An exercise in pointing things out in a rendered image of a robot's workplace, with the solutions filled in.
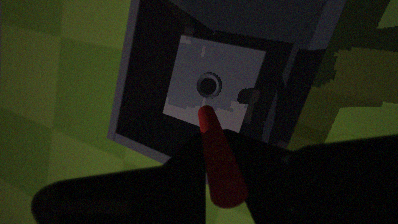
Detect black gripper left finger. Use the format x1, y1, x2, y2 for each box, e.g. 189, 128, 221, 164
31, 133, 206, 224

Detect dark red peg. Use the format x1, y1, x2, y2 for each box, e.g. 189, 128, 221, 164
198, 105, 248, 209

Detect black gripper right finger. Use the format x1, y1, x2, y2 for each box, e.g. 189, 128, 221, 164
223, 129, 398, 224

